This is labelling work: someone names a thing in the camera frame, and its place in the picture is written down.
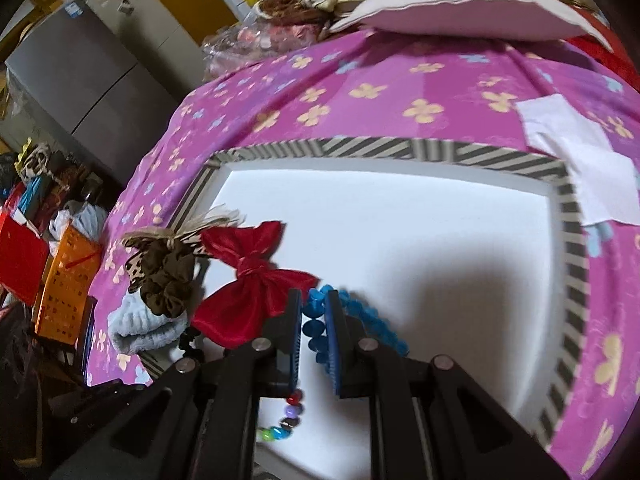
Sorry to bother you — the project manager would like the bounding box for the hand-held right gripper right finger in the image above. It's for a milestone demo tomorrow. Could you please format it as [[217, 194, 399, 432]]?
[[322, 287, 571, 480]]

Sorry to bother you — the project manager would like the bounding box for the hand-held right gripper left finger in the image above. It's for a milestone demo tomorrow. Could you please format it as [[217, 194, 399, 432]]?
[[50, 287, 306, 480]]

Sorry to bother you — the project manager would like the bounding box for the blue bead bracelet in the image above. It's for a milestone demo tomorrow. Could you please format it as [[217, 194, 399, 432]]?
[[302, 284, 408, 361]]

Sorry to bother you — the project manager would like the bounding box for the striped cardboard box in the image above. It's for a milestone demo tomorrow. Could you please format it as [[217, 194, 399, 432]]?
[[140, 136, 586, 480]]

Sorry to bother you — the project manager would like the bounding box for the red velvet bow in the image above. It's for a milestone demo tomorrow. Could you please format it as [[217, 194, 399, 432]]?
[[191, 221, 319, 351]]

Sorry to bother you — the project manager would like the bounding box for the brown scrunchie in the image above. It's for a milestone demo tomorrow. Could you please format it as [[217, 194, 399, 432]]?
[[137, 239, 210, 319]]

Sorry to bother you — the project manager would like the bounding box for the light blue scrunchie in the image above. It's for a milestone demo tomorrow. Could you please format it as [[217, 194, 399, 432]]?
[[107, 290, 193, 356]]

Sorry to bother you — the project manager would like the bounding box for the leopard print hair bow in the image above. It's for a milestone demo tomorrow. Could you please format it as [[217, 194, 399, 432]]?
[[122, 204, 247, 295]]

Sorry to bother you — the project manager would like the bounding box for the orange plastic basket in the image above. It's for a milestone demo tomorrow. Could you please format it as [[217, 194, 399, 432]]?
[[32, 222, 103, 346]]

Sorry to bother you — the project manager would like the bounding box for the light blue cloth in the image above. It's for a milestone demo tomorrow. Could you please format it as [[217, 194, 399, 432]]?
[[50, 200, 108, 241]]

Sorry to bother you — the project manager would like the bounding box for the pink floral bed sheet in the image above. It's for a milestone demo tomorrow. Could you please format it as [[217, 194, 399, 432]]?
[[82, 30, 640, 476]]

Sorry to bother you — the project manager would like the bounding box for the clear plastic bag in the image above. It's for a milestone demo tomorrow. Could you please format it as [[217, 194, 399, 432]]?
[[202, 22, 281, 81]]

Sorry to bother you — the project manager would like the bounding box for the red box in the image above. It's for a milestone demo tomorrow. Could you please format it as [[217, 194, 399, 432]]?
[[0, 210, 51, 306]]

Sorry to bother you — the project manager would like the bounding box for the large white paper sheet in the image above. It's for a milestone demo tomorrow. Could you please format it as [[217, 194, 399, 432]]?
[[542, 125, 640, 226]]

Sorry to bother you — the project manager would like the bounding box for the small white paper sheet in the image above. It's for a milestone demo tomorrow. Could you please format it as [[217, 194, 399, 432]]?
[[515, 94, 613, 153]]

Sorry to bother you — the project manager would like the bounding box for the grey refrigerator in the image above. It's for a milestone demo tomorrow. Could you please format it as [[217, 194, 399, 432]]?
[[5, 0, 173, 186]]

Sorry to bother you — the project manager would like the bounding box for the white pillow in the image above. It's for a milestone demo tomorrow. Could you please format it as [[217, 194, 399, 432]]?
[[327, 0, 613, 53]]

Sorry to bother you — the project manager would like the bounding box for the red cushion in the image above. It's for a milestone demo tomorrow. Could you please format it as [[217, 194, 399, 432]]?
[[565, 7, 640, 96]]

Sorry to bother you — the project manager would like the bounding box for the multicoloured bead bracelet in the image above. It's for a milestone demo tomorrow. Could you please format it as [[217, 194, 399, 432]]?
[[257, 392, 305, 443]]

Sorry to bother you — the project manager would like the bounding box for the black bead bracelet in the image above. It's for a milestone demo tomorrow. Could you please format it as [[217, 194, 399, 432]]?
[[180, 325, 207, 361]]

